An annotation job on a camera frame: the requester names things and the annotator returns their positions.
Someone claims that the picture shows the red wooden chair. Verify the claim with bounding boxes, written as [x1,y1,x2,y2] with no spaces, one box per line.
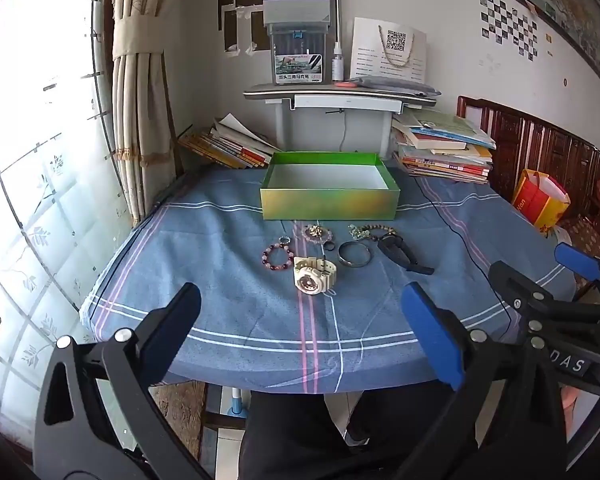
[456,95,600,281]

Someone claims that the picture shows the silver metal bangle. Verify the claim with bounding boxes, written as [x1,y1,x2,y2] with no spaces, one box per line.
[338,241,374,267]

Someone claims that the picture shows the clear plastic storage box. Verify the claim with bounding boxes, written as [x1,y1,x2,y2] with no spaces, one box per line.
[267,22,331,85]

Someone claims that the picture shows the beige curtain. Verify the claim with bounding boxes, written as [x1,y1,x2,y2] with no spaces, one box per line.
[111,0,183,226]

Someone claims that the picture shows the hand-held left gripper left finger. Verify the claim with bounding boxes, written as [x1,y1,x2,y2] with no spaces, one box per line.
[32,282,216,480]

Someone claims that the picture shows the framed wall picture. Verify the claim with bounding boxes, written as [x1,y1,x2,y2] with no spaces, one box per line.
[504,0,600,90]

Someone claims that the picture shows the person's black trousers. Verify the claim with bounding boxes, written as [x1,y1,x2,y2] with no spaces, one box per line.
[237,390,481,480]

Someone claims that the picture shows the white paper bag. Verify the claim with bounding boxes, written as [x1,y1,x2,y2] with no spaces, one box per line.
[350,16,427,83]

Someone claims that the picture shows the black wrist watch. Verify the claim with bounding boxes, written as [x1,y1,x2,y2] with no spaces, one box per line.
[377,235,435,276]

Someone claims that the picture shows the black wall stickers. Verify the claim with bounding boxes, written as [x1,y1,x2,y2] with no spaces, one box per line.
[214,0,272,53]

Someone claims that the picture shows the frosted glass window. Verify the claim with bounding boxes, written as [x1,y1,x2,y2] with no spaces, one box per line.
[0,0,141,441]

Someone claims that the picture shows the cream wrist watch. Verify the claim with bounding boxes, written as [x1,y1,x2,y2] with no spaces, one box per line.
[292,255,338,295]

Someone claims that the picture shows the pink crystal bracelet gold charm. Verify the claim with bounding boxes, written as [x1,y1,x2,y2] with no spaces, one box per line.
[302,225,335,246]

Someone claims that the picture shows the dark red bead bracelet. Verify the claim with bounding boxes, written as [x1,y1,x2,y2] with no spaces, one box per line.
[261,243,296,271]

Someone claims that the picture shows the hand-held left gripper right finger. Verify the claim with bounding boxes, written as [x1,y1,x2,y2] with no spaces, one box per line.
[380,282,568,480]

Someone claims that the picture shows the grey pouch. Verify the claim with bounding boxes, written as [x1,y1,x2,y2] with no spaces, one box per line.
[352,76,441,97]

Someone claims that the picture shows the tall stack of books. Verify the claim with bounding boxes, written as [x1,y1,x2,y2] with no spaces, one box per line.
[391,110,497,185]

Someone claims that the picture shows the yellow red shopping bag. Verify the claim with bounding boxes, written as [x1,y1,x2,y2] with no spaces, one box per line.
[511,169,572,233]

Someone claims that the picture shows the white desk shelf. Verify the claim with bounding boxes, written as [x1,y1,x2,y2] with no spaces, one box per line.
[243,80,441,168]

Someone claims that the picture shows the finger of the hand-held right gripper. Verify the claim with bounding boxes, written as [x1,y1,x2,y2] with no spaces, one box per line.
[489,260,600,346]
[555,242,600,306]

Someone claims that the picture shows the leaning stack of thin books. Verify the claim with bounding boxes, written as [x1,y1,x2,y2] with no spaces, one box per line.
[177,114,281,170]

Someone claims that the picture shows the wall photo stickers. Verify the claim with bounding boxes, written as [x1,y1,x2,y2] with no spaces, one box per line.
[480,0,540,62]

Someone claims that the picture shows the green cardboard box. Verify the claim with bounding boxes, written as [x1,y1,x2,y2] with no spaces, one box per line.
[260,151,401,221]

